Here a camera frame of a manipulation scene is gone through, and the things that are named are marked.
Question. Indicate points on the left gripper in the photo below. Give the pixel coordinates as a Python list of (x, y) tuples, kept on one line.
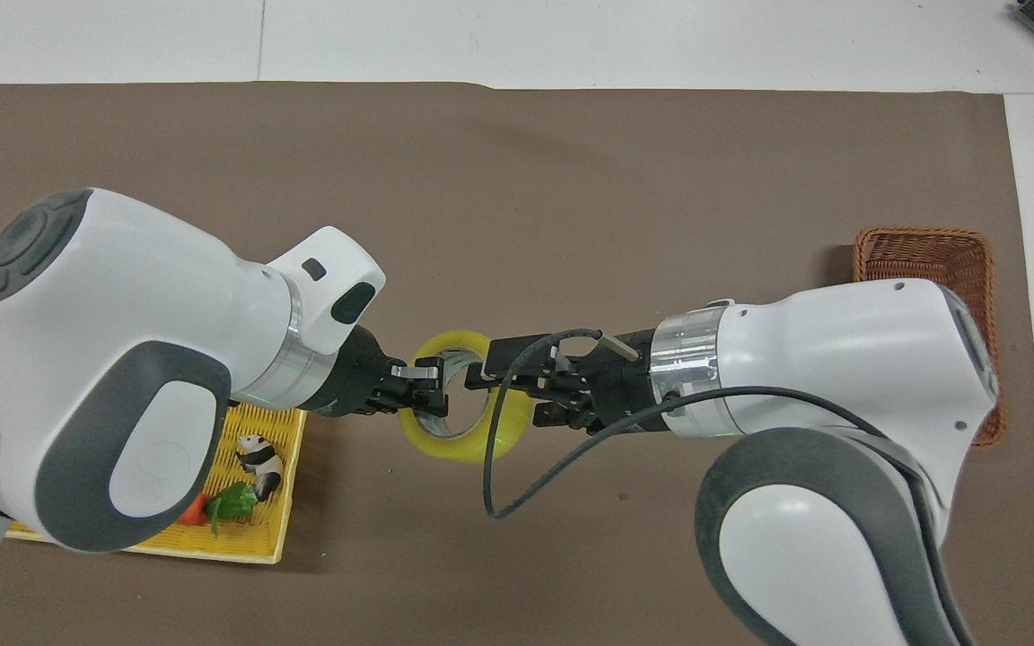
[(351, 381)]

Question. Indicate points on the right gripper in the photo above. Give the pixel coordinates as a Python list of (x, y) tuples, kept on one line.
[(625, 395)]

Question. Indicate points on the yellow tape roll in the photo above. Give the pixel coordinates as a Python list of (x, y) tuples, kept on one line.
[(463, 447)]

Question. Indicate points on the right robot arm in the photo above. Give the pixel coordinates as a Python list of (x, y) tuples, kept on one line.
[(840, 359)]

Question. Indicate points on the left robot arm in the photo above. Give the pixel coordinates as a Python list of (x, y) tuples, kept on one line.
[(113, 296)]

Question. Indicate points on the yellow plastic basket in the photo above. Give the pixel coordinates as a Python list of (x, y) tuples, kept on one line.
[(252, 529)]

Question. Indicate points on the brown wicker basket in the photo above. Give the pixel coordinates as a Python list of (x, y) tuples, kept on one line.
[(925, 256)]

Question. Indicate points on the panda toy figure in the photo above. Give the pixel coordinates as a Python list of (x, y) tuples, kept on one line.
[(258, 462)]

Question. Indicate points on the toy carrot with green leaves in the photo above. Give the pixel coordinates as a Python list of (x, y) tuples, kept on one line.
[(230, 504)]

